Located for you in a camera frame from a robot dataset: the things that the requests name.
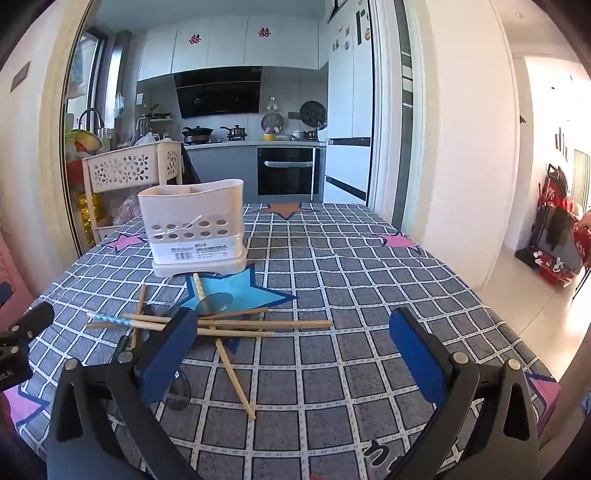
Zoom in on grey checked star tablecloth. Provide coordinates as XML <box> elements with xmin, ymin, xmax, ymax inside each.
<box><xmin>14</xmin><ymin>200</ymin><xmax>561</xmax><ymax>480</ymax></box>

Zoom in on gold tinsel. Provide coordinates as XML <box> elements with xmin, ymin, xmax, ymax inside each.
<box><xmin>76</xmin><ymin>193</ymin><xmax>100</xmax><ymax>241</ymax></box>

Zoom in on white refrigerator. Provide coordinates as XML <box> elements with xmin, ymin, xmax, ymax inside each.
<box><xmin>323</xmin><ymin>0</ymin><xmax>375</xmax><ymax>204</ymax></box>

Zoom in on white perforated storage cart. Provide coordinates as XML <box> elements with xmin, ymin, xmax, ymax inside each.
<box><xmin>82</xmin><ymin>141</ymin><xmax>184</xmax><ymax>243</ymax></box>

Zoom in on cream patterned chopstick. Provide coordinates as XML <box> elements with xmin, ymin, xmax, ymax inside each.
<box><xmin>192</xmin><ymin>273</ymin><xmax>206</xmax><ymax>315</ymax></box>

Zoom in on white upper kitchen cabinets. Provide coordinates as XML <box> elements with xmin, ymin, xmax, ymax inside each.
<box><xmin>139</xmin><ymin>14</ymin><xmax>331</xmax><ymax>81</ymax></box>

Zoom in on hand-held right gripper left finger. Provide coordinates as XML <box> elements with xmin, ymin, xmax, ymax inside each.
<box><xmin>46</xmin><ymin>307</ymin><xmax>199</xmax><ymax>480</ymax></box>

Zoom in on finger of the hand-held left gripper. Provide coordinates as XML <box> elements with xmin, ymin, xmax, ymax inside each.
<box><xmin>6</xmin><ymin>302</ymin><xmax>55</xmax><ymax>345</ymax></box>

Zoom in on dark framed sliding door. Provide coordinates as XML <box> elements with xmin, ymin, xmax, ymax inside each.
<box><xmin>374</xmin><ymin>0</ymin><xmax>416</xmax><ymax>227</ymax></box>

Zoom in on black range hood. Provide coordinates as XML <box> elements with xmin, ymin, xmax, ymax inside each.
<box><xmin>174</xmin><ymin>67</ymin><xmax>263</xmax><ymax>120</ymax></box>

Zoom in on blue striped chopstick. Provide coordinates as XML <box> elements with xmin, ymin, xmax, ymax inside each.
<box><xmin>87</xmin><ymin>311</ymin><xmax>136</xmax><ymax>324</ymax></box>

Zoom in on chrome kitchen faucet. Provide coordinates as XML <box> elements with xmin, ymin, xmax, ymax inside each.
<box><xmin>76</xmin><ymin>108</ymin><xmax>105</xmax><ymax>136</ymax></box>

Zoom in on green plastic colander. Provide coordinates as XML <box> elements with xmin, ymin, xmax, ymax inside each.
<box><xmin>65</xmin><ymin>129</ymin><xmax>103</xmax><ymax>156</ymax></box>

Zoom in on white plastic utensil holder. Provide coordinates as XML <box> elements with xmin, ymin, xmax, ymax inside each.
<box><xmin>137</xmin><ymin>179</ymin><xmax>250</xmax><ymax>278</ymax></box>

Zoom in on dark translucent plastic spoon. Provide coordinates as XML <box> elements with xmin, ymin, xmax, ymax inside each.
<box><xmin>165</xmin><ymin>369</ymin><xmax>192</xmax><ymax>411</ymax></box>
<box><xmin>196</xmin><ymin>292</ymin><xmax>235</xmax><ymax>318</ymax></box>

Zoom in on red bag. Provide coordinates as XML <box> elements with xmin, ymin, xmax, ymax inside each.
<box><xmin>571</xmin><ymin>220</ymin><xmax>591</xmax><ymax>274</ymax></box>

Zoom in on black built-in oven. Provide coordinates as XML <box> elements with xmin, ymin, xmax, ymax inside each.
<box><xmin>256</xmin><ymin>147</ymin><xmax>321</xmax><ymax>197</ymax></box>

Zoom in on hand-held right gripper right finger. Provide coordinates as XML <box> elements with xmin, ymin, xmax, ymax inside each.
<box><xmin>389</xmin><ymin>307</ymin><xmax>543</xmax><ymax>480</ymax></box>

